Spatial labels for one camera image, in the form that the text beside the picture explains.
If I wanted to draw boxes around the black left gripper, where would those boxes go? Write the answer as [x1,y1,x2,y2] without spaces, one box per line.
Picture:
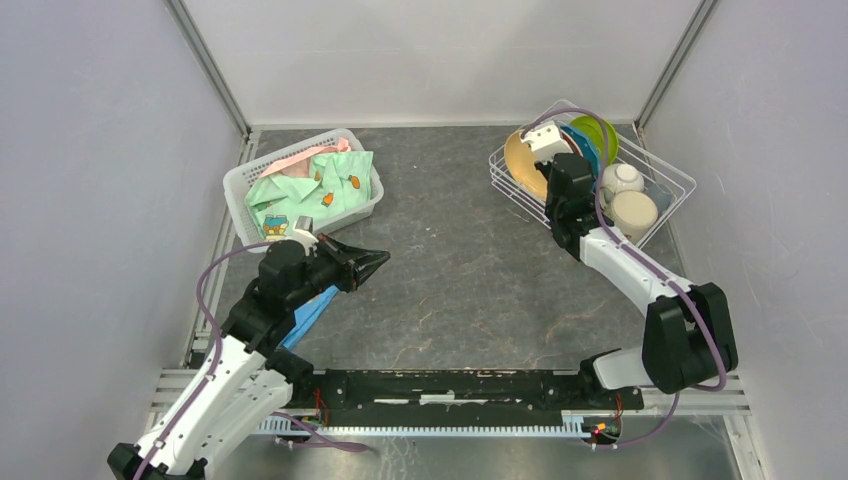
[287,233,391,310]

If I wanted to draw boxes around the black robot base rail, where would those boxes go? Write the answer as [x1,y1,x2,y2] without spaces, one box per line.
[277,362,645,431]

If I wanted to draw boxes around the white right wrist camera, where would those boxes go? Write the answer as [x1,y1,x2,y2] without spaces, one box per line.
[520,121,573,163]

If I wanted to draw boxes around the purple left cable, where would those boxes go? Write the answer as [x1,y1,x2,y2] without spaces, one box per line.
[132,241,273,480]

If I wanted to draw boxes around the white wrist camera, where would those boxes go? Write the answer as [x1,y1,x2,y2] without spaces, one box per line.
[520,121,573,163]
[286,216,318,250]

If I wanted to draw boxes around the pink cloth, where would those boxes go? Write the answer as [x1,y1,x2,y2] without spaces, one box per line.
[260,138,352,178]

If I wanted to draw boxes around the lime green plate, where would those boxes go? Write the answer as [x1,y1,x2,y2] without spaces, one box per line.
[569,115,620,166]

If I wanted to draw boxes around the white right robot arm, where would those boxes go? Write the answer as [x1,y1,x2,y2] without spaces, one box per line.
[535,153,738,408]

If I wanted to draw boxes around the aluminium corner post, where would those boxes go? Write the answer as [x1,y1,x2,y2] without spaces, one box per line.
[164,0,252,138]
[634,0,719,133]

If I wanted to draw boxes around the white plastic basket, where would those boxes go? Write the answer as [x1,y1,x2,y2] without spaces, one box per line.
[223,129,384,245]

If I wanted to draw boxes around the green printed cloth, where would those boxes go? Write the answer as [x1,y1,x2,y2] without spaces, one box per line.
[245,150,373,238]

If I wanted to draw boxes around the blue dotted plate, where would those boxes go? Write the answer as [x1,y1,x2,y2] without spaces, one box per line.
[560,125,600,177]

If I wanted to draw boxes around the white round bowl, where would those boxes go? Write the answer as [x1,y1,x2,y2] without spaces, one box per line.
[601,163,645,203]

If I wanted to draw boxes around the white wire dish rack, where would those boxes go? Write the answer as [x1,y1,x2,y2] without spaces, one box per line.
[488,130,696,249]

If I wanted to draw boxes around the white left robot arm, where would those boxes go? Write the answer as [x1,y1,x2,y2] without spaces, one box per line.
[107,230,391,479]

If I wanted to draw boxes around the green interior mug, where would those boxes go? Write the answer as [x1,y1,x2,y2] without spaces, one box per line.
[607,191,659,244]

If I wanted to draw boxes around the blue printed cloth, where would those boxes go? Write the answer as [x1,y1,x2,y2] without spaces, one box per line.
[279,286,340,349]

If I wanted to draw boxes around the orange plate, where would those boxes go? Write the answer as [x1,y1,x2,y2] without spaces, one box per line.
[504,130,548,201]

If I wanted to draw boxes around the aluminium corner post right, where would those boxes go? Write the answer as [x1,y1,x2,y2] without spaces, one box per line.
[634,0,719,133]

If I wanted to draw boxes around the aluminium corner post left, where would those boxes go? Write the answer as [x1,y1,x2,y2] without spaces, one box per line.
[164,0,252,138]

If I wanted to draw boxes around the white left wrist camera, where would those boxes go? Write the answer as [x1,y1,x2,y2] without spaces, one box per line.
[286,216,318,250]

